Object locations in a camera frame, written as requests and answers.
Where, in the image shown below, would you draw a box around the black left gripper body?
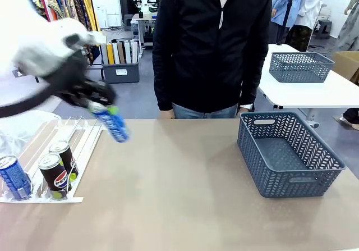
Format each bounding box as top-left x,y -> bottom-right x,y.
42,54 -> 90,100

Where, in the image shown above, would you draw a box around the blue soda can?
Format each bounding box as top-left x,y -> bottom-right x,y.
91,104 -> 131,144
0,155 -> 32,200

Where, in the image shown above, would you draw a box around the black Pepsi can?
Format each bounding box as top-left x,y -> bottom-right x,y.
49,139 -> 79,181
38,153 -> 74,200

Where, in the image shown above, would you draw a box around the blue-grey plastic woven basket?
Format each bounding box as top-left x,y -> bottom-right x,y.
237,111 -> 347,198
268,52 -> 335,84

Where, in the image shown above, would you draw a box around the person's left forearm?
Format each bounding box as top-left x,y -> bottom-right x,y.
240,48 -> 266,106

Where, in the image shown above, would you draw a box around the person's right hand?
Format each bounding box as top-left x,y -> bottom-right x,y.
158,109 -> 175,120

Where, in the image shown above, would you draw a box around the grey storage bin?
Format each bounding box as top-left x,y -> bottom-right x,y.
101,61 -> 140,84

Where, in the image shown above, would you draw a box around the tan paper roll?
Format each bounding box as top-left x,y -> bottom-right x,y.
117,42 -> 126,65

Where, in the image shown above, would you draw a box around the white paper roll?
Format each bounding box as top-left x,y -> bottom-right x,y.
124,41 -> 132,65

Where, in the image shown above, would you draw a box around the white plastic bag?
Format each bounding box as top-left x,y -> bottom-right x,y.
0,109 -> 63,162

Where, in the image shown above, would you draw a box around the grey equipment cart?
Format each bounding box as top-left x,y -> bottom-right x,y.
131,12 -> 155,50

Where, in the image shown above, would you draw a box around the colourful clothes on rack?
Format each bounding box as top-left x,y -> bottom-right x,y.
22,0 -> 99,32

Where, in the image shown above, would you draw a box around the white cabinet appliance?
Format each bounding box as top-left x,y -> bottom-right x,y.
91,0 -> 122,29

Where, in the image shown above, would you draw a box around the person's blue jeans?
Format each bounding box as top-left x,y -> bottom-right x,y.
171,102 -> 239,120

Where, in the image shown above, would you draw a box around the person in black jacket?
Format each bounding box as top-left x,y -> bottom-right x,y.
152,0 -> 273,113

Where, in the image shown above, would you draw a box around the white side table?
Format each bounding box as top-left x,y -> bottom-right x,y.
257,43 -> 359,109

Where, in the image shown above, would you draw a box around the black coat stand pole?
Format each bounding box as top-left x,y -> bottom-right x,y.
282,0 -> 298,30

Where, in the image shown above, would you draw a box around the hanging white coat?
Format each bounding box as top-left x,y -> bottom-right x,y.
294,0 -> 329,30

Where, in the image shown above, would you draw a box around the grey step stool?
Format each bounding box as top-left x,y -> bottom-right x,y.
315,19 -> 333,40

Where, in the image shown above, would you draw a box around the brown cardboard box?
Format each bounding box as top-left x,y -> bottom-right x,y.
332,51 -> 359,85

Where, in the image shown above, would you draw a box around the bystander's foot with shoe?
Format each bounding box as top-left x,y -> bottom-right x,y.
333,107 -> 359,131

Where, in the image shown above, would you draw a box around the mannequin in grey dress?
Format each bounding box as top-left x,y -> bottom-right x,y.
335,0 -> 359,52

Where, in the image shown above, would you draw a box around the white wire can dispenser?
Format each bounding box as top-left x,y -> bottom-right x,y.
0,116 -> 103,204

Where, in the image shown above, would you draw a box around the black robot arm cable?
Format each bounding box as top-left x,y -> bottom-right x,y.
0,85 -> 56,118

